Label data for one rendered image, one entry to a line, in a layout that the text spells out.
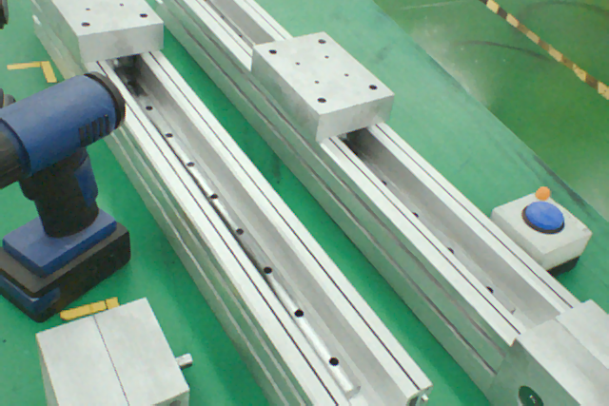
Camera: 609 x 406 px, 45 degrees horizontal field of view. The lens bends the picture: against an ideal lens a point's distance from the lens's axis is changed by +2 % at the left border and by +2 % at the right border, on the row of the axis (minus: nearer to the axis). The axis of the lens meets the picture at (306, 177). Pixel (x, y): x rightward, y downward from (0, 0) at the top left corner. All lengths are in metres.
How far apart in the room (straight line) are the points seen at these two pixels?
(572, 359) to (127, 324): 0.38
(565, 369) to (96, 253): 0.45
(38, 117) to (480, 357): 0.46
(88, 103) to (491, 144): 0.60
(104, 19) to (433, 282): 0.52
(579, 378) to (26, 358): 0.49
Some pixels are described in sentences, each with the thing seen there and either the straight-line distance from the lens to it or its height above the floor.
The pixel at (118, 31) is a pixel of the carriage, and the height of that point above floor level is 0.90.
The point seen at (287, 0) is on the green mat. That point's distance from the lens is 1.33.
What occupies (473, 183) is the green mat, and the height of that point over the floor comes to 0.78.
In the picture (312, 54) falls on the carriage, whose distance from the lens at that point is 0.92.
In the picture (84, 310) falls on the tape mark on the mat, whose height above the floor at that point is 0.78.
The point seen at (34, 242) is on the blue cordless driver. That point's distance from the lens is 0.74.
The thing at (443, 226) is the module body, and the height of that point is 0.83.
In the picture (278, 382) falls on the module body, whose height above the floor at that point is 0.83.
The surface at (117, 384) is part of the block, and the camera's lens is 0.59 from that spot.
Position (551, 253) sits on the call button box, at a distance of 0.83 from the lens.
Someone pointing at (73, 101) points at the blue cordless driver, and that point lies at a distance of 0.66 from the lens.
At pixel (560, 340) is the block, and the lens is 0.69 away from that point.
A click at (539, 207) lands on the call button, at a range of 0.85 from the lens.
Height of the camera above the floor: 1.37
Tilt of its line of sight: 40 degrees down
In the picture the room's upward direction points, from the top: 9 degrees clockwise
